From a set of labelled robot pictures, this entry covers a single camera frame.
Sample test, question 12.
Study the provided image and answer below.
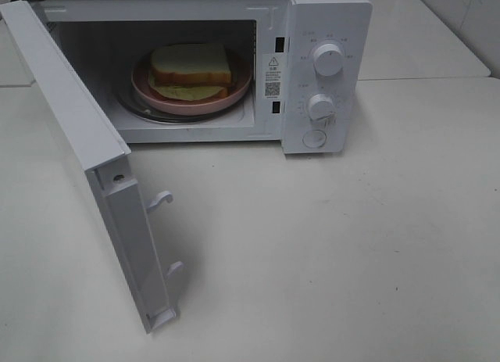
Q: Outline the round door release button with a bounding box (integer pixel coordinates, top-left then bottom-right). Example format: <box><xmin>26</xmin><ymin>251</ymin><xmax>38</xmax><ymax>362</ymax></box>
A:
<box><xmin>302</xmin><ymin>129</ymin><xmax>327</xmax><ymax>149</ymax></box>

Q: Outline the white bread sandwich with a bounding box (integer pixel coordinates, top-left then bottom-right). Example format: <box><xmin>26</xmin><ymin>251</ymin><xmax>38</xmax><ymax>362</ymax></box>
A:
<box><xmin>148</xmin><ymin>43</ymin><xmax>232</xmax><ymax>102</ymax></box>

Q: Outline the white warning label sticker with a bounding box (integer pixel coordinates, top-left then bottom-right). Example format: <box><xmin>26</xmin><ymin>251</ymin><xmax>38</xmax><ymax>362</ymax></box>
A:
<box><xmin>260</xmin><ymin>52</ymin><xmax>287</xmax><ymax>100</ymax></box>

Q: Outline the white microwave door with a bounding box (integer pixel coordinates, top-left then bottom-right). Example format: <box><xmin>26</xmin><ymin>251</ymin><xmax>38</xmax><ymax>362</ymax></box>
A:
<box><xmin>1</xmin><ymin>1</ymin><xmax>183</xmax><ymax>333</ymax></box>

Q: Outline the white microwave knob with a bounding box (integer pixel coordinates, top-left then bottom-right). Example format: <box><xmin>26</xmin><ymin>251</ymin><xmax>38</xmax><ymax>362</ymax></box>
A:
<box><xmin>306</xmin><ymin>94</ymin><xmax>334</xmax><ymax>121</ymax></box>
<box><xmin>312</xmin><ymin>42</ymin><xmax>345</xmax><ymax>77</ymax></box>

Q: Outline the pink round plate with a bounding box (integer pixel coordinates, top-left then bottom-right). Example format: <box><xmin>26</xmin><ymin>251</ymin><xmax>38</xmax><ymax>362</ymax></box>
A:
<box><xmin>131</xmin><ymin>49</ymin><xmax>252</xmax><ymax>116</ymax></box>

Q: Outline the white microwave oven body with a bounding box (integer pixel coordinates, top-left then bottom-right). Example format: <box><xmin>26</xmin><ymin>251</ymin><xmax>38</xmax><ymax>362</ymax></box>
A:
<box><xmin>9</xmin><ymin>0</ymin><xmax>372</xmax><ymax>154</ymax></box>

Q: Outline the glass microwave turntable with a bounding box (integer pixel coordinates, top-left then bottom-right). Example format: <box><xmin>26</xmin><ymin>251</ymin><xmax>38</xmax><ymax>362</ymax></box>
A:
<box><xmin>112</xmin><ymin>76</ymin><xmax>252</xmax><ymax>124</ymax></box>

